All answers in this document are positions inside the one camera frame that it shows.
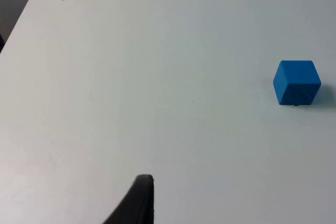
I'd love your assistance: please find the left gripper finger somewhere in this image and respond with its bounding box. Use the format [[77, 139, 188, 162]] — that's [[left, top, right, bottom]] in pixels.
[[101, 174, 155, 224]]

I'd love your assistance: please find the blue cube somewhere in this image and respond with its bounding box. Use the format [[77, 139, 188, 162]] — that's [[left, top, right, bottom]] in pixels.
[[272, 60, 322, 106]]

